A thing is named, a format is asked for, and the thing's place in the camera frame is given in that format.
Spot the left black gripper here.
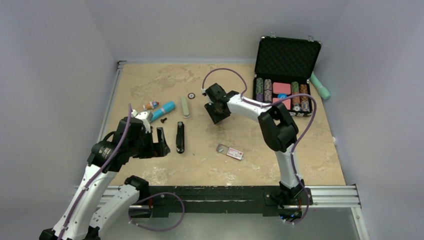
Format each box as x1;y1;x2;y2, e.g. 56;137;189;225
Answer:
128;126;170;158

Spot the black stapler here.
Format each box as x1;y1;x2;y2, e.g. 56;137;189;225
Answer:
175;121;185;154

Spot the beige green stapler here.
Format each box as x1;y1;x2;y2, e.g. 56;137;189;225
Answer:
180;96;190;118

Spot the red white staple box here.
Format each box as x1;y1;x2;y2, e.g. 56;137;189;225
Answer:
216;144;244;161

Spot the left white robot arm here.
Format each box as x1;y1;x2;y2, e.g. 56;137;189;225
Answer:
39;116;171;240

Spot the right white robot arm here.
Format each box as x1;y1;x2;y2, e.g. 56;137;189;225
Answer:
202;83;305;204

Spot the blue cylindrical bottle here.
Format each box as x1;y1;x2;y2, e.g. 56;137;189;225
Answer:
150;101;176;123

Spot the small red blue toy figure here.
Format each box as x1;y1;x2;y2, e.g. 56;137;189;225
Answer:
142;101;160;111

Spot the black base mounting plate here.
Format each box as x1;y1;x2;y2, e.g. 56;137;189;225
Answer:
132;185;313;221

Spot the pink card deck box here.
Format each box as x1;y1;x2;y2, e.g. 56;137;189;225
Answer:
272;82;292;95

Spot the black poker chip case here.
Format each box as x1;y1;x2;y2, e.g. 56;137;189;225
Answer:
251;36;322;103

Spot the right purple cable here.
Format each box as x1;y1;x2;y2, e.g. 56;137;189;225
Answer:
201;67;318;226

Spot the purple cable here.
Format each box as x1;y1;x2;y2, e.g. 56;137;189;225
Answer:
56;102;186;240
201;67;318;226

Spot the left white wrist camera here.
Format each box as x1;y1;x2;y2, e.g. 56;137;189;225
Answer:
131;109;153;133

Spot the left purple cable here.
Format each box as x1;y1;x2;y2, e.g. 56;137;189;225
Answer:
56;102;186;240

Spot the teal cylindrical handle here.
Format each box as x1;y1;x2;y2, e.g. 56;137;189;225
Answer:
309;72;331;100

